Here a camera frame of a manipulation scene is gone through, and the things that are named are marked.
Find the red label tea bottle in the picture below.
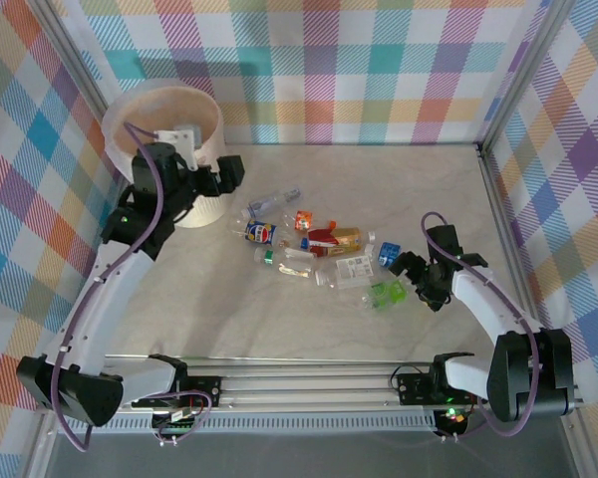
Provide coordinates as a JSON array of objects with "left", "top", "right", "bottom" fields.
[{"left": 300, "top": 220, "right": 379, "bottom": 259}]

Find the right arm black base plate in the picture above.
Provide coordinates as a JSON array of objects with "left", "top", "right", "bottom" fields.
[{"left": 396, "top": 370, "right": 489, "bottom": 406}]

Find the aluminium frame rail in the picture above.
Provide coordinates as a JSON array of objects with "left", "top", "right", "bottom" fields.
[{"left": 34, "top": 356, "right": 587, "bottom": 414}]

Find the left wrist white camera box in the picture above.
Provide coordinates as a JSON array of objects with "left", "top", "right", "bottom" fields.
[{"left": 153, "top": 123, "right": 203, "bottom": 171}]

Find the clear bottle green band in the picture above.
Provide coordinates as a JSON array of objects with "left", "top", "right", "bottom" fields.
[{"left": 253, "top": 247, "right": 320, "bottom": 270}]

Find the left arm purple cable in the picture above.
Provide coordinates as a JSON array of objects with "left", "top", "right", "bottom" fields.
[{"left": 49, "top": 121, "right": 215, "bottom": 453}]

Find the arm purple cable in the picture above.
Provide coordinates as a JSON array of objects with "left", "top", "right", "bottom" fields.
[
  {"left": 422, "top": 211, "right": 540, "bottom": 442},
  {"left": 49, "top": 121, "right": 215, "bottom": 453}
]

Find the clear bottle green label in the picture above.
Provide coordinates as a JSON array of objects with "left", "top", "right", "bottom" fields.
[{"left": 362, "top": 278, "right": 409, "bottom": 313}]

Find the clear bottle white label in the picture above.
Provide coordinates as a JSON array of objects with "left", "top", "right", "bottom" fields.
[{"left": 315, "top": 255, "right": 376, "bottom": 291}]

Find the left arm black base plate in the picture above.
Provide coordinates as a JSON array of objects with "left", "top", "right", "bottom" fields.
[{"left": 131, "top": 375, "right": 222, "bottom": 411}]

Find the clear bottle grey-blue label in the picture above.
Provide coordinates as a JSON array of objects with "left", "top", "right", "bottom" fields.
[{"left": 242, "top": 184, "right": 303, "bottom": 220}]

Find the translucent white plastic bin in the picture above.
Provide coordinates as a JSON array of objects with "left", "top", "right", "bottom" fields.
[{"left": 102, "top": 85, "right": 228, "bottom": 229}]

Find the crushed clear bottle brown residue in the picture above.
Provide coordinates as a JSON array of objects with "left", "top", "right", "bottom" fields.
[{"left": 277, "top": 262, "right": 314, "bottom": 280}]

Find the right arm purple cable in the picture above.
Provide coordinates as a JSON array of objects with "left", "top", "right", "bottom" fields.
[{"left": 422, "top": 211, "right": 540, "bottom": 442}]

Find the aluminium frame post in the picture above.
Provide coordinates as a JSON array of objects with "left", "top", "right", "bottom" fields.
[
  {"left": 29, "top": 0, "right": 131, "bottom": 372},
  {"left": 475, "top": 0, "right": 575, "bottom": 367}
]

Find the slotted grey cable duct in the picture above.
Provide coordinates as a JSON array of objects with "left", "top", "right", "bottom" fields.
[{"left": 59, "top": 415, "right": 438, "bottom": 434}]

